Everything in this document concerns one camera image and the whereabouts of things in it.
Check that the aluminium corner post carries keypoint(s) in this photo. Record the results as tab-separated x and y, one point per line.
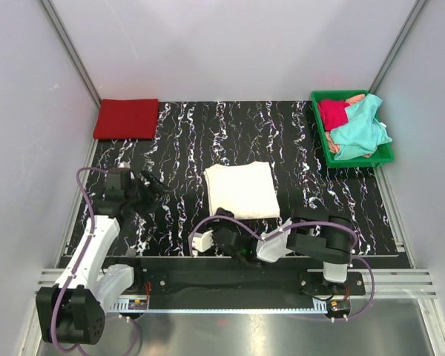
62	34
401	38

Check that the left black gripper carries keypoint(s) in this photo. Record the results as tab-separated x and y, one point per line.
156	187

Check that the green plastic bin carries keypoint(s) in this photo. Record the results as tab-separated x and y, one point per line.
382	155

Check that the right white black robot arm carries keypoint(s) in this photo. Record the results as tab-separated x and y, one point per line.
328	238

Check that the folded red t shirt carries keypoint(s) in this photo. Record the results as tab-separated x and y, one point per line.
127	119

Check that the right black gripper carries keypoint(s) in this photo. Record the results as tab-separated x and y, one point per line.
223	212

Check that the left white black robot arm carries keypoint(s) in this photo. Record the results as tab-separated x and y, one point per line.
72	311

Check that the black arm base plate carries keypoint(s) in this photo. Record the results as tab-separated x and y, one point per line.
255	291

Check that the magenta t shirt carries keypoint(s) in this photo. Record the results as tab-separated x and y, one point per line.
333	113

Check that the right aluminium corner post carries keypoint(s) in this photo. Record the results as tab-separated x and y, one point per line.
401	38

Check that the teal t shirt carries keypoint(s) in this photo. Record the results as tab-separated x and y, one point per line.
363	133

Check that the cream white t shirt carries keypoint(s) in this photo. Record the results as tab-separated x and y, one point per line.
247	191

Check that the aluminium rail frame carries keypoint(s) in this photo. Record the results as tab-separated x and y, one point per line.
383	283

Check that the salmon pink t shirt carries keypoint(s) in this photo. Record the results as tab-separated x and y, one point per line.
335	148

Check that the grey slotted cable duct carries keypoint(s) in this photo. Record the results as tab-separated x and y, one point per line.
160	305

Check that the left aluminium corner post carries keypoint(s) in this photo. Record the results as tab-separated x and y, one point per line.
62	34

